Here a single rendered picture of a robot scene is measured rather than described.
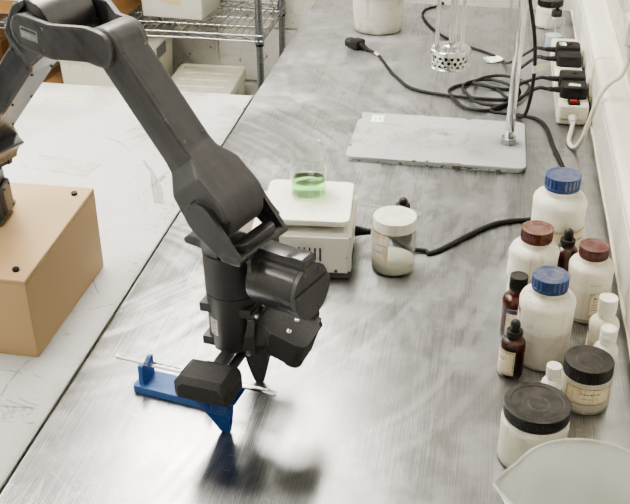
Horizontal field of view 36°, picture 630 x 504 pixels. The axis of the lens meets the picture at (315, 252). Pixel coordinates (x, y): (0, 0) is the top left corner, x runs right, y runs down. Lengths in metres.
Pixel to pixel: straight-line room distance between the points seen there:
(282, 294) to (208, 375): 0.12
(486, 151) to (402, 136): 0.15
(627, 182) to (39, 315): 0.79
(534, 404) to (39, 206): 0.67
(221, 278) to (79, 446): 0.24
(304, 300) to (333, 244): 0.36
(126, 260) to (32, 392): 0.30
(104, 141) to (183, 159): 0.83
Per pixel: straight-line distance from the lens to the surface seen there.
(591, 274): 1.22
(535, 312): 1.12
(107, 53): 0.94
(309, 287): 0.92
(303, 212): 1.28
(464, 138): 1.72
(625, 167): 1.44
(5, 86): 1.10
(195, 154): 0.93
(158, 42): 3.72
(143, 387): 1.11
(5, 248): 1.21
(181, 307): 1.26
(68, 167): 1.67
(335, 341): 1.19
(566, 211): 1.32
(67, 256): 1.25
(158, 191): 1.56
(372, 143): 1.68
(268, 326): 0.98
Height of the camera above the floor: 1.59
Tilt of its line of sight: 30 degrees down
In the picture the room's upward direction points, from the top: straight up
